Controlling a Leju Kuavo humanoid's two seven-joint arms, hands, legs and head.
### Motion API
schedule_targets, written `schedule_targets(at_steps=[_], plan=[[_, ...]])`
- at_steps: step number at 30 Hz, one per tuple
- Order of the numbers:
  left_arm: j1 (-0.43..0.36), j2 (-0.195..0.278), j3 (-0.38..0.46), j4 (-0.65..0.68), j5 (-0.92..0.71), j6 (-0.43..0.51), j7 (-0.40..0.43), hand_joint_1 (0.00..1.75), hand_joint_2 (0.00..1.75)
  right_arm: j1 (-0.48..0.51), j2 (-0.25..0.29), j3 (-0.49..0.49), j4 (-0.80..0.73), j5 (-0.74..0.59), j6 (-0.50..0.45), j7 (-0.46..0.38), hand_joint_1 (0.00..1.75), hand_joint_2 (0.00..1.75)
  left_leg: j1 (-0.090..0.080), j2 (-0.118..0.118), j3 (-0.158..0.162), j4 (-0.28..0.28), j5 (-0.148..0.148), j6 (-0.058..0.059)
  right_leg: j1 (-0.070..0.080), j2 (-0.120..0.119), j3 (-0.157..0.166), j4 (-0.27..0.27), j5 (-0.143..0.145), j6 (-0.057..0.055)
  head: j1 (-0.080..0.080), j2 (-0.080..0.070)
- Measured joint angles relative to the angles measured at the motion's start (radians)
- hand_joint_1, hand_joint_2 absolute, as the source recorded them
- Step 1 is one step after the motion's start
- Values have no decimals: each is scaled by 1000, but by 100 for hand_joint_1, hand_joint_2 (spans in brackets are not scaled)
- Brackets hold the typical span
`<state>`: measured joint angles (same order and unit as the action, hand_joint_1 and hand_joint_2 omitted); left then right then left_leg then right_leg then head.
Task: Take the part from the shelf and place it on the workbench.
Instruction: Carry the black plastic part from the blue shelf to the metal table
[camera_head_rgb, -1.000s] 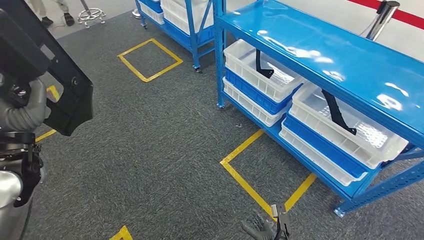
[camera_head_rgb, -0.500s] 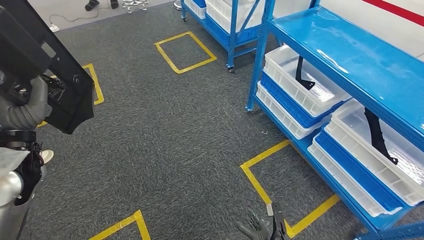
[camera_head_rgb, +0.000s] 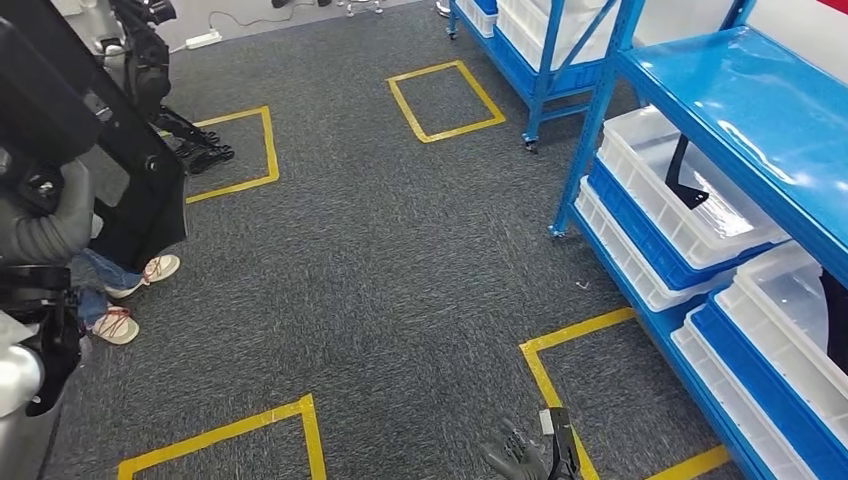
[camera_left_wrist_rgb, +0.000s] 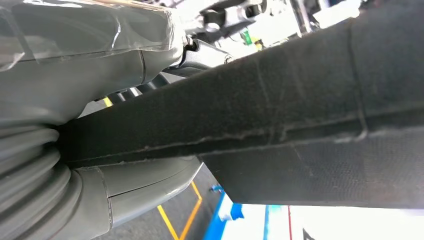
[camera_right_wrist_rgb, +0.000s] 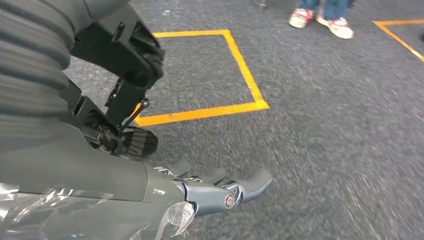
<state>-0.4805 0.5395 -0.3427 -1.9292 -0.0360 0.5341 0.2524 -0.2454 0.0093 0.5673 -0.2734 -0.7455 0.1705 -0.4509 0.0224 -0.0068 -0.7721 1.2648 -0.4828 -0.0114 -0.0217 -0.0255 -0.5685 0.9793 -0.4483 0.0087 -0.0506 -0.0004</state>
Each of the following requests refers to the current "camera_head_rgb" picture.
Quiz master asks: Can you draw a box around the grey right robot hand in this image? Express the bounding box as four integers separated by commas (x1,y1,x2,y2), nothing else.
482,417,551,480

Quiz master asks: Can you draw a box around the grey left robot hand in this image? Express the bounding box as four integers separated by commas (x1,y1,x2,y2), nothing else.
13,155,97,220

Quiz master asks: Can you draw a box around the black plastic panel part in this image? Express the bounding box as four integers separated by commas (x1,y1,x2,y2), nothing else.
0,0,190,273

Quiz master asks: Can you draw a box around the blue metal shelf rack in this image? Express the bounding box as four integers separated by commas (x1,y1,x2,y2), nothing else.
548,0,848,480
447,0,637,155

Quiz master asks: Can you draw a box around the person's shoe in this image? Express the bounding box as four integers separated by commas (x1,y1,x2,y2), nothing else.
105,254,181,299
89,305,140,347

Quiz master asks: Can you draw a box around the black idle robot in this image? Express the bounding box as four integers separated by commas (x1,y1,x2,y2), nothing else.
99,0,236,177

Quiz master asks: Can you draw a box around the white power strip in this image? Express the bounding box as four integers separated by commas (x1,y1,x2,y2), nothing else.
185,29,224,51

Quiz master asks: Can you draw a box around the black plastic bracket part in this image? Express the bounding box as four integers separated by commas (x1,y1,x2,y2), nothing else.
818,268,848,376
664,134,710,211

